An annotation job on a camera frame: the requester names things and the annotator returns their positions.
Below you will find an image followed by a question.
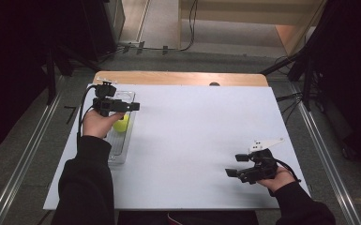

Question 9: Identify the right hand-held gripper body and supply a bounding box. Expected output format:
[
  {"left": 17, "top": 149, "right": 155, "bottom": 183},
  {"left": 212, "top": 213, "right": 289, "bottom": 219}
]
[{"left": 236, "top": 137, "right": 285, "bottom": 185}]

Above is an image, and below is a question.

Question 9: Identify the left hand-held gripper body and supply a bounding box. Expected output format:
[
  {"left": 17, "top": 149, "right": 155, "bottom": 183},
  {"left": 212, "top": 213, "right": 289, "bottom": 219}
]
[{"left": 91, "top": 77, "right": 131, "bottom": 118}]

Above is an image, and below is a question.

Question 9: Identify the yellow tennis ball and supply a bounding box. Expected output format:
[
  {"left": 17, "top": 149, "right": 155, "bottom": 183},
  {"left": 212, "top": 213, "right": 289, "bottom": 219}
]
[{"left": 112, "top": 113, "right": 131, "bottom": 133}]

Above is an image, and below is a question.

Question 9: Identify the clear plastic container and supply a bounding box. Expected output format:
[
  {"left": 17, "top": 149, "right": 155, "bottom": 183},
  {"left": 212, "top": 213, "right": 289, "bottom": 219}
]
[{"left": 104, "top": 90, "right": 138, "bottom": 166}]

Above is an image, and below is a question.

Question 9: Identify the person's right hand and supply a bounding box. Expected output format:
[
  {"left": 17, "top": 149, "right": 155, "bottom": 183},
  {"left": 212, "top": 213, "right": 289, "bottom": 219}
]
[{"left": 256, "top": 166, "right": 296, "bottom": 193}]

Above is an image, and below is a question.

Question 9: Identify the person's left hand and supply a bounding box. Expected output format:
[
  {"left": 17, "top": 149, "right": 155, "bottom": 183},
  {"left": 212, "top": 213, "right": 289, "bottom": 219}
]
[{"left": 81, "top": 109, "right": 126, "bottom": 141}]

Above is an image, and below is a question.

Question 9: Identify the white board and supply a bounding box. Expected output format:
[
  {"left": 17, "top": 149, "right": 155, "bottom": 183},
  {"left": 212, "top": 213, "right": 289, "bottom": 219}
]
[{"left": 42, "top": 82, "right": 311, "bottom": 211}]

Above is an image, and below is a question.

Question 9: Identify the wooden table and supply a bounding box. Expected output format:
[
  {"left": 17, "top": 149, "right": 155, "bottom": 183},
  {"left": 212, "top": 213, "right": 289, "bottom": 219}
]
[{"left": 92, "top": 70, "right": 269, "bottom": 88}]

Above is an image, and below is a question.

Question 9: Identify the black tripod stand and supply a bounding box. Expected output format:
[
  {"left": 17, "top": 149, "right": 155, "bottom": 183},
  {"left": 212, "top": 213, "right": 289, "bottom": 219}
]
[
  {"left": 260, "top": 46, "right": 317, "bottom": 113},
  {"left": 44, "top": 42, "right": 103, "bottom": 106}
]

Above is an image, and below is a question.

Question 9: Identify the black cabinet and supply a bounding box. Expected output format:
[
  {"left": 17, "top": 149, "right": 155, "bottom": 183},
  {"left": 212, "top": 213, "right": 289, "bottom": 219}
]
[{"left": 80, "top": 0, "right": 127, "bottom": 63}]

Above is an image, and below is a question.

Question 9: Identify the light wooden furniture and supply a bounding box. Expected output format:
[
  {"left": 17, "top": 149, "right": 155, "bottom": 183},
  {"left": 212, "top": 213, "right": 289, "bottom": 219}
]
[{"left": 175, "top": 0, "right": 328, "bottom": 56}]

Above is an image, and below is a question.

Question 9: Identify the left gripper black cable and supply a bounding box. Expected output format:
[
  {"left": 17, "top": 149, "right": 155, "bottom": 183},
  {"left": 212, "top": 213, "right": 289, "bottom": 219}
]
[{"left": 76, "top": 83, "right": 99, "bottom": 139}]

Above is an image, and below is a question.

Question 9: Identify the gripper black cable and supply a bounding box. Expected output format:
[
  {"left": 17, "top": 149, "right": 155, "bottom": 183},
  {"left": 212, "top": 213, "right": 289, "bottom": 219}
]
[
  {"left": 273, "top": 157, "right": 302, "bottom": 184},
  {"left": 76, "top": 83, "right": 99, "bottom": 139}
]

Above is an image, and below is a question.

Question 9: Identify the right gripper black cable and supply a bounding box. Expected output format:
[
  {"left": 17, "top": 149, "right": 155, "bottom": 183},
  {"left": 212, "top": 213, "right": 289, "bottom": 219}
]
[{"left": 273, "top": 157, "right": 302, "bottom": 184}]

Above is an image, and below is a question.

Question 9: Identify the aluminium floor rail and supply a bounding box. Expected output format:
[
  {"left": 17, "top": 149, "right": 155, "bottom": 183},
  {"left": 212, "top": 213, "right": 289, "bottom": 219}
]
[
  {"left": 0, "top": 74, "right": 66, "bottom": 225},
  {"left": 288, "top": 82, "right": 361, "bottom": 225}
]

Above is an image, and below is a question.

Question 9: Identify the bundle of black floor cables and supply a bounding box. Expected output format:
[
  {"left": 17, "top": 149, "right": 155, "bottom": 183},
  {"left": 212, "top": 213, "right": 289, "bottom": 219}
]
[{"left": 276, "top": 91, "right": 305, "bottom": 124}]

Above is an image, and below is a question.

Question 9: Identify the black hanging cable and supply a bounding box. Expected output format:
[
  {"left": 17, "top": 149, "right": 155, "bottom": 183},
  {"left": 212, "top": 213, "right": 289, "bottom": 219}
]
[{"left": 179, "top": 0, "right": 200, "bottom": 53}]

